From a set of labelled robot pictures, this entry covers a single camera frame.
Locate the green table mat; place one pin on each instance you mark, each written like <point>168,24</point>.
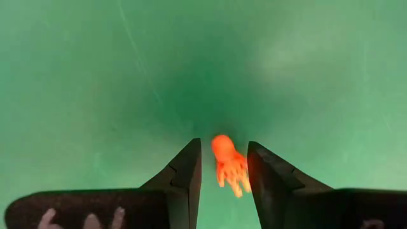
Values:
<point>127,79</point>

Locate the orange plastic hand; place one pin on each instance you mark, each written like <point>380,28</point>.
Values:
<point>230,165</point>

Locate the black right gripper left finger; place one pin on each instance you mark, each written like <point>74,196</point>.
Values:
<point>111,210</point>

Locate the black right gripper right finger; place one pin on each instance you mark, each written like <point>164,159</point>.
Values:
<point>318,210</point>

